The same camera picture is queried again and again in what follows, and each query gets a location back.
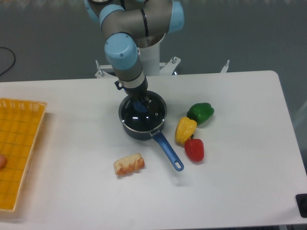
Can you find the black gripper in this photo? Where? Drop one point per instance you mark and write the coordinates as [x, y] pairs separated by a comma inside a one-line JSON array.
[[138, 89]]

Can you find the glass lid blue knob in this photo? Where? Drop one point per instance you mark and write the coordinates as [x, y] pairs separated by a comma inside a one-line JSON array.
[[133, 117]]

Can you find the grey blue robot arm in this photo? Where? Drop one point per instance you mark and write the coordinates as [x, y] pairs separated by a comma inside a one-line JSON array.
[[122, 29]]

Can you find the yellow bell pepper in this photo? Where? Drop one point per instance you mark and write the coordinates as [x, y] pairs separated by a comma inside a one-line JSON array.
[[185, 128]]

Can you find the green bell pepper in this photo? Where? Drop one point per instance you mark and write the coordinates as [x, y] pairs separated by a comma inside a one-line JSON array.
[[200, 112]]

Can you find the toasted bread piece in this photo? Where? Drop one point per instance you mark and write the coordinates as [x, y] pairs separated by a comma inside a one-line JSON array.
[[129, 164]]

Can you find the red bell pepper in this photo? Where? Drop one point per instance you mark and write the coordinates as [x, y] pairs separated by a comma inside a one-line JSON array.
[[194, 149]]

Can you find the yellow plastic basket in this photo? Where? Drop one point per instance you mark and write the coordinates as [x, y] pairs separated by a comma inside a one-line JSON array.
[[20, 122]]

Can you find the pinkish object in basket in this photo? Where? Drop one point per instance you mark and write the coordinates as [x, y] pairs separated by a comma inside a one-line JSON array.
[[2, 160]]

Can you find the black device at table edge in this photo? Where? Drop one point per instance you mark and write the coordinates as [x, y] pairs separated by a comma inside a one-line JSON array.
[[301, 200]]

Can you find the dark pot blue handle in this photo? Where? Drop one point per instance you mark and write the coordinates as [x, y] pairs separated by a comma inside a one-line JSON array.
[[159, 137]]

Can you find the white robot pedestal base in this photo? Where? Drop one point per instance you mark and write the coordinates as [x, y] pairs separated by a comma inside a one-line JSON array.
[[149, 54]]

